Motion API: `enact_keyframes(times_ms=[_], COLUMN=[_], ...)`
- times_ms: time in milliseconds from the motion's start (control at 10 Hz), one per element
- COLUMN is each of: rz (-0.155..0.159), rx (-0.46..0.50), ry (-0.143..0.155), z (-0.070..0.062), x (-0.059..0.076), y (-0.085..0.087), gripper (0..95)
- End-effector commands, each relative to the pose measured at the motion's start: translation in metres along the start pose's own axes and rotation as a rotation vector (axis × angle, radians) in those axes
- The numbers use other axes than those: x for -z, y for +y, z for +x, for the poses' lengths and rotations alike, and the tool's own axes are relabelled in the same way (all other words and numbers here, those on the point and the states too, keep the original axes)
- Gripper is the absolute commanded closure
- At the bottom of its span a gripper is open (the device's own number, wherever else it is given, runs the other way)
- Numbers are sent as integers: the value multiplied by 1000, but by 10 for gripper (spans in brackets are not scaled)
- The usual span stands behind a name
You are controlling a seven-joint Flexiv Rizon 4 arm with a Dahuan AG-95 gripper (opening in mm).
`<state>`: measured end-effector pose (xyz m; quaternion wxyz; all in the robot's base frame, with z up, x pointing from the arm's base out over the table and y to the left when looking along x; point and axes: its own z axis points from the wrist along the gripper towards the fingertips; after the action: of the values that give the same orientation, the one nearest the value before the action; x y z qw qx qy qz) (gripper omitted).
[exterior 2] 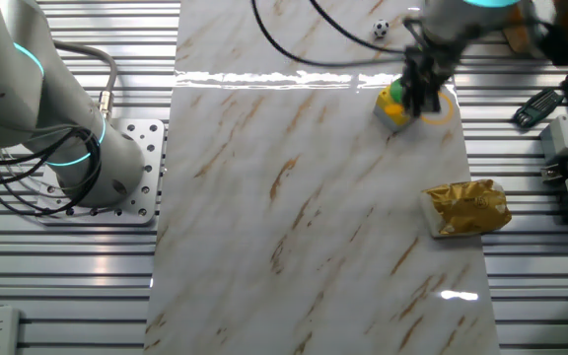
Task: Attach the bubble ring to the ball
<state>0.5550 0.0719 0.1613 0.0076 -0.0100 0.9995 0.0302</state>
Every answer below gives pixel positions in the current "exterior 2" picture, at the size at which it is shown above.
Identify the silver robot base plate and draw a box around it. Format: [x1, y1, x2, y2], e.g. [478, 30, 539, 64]
[35, 117, 167, 227]

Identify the black coiled cable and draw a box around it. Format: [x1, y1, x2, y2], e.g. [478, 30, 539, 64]
[0, 125, 104, 218]

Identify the white marble pattern sheet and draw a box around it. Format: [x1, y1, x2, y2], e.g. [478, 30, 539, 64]
[143, 0, 502, 355]

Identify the small silver metal device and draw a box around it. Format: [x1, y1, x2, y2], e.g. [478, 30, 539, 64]
[539, 160, 568, 186]

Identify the yellow box green push button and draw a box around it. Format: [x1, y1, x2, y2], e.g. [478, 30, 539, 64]
[373, 76, 413, 132]

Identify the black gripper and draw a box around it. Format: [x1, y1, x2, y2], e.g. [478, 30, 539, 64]
[401, 43, 456, 118]

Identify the grey cable with metal connector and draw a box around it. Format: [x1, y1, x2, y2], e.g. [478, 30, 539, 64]
[54, 41, 120, 122]

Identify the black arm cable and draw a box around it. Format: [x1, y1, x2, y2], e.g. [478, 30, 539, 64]
[249, 0, 568, 68]

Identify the green bit set case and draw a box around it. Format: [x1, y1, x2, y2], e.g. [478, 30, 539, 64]
[512, 88, 565, 128]

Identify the gold foil packet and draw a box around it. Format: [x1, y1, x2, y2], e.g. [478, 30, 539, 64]
[419, 177, 513, 239]

